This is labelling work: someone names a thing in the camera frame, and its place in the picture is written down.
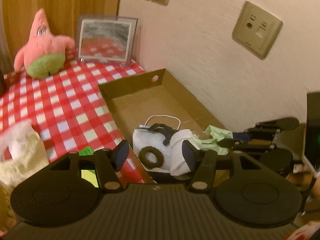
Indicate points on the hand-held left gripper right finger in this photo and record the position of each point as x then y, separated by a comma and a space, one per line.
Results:
188, 155

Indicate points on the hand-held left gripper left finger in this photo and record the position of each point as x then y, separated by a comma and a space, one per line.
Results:
120, 153

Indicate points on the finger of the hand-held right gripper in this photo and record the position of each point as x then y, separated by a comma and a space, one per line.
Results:
277, 124
240, 145

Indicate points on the white cloth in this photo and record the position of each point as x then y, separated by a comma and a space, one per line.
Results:
181, 140

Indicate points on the light green cloth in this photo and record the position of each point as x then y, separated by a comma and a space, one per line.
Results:
215, 136

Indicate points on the blue face mask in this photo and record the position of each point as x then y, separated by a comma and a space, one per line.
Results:
150, 140

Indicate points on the black face mask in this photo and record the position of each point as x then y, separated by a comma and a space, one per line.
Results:
162, 131

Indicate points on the brown cardboard box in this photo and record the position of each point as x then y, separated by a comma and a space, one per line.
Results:
140, 105

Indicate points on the cream fuzzy cloth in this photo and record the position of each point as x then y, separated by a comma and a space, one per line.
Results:
22, 155

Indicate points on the person's right hand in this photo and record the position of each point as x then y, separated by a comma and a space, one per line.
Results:
315, 195

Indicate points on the green tissue pack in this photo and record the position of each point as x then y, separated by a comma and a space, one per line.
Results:
88, 176

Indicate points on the pink starfish plush toy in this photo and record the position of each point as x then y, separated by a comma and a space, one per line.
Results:
41, 52

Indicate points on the wooden door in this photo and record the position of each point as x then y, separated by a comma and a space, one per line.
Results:
62, 5

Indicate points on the gold wall data socket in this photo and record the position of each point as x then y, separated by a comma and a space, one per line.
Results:
257, 28

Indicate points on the clear picture frame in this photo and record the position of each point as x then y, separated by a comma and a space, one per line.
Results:
105, 40

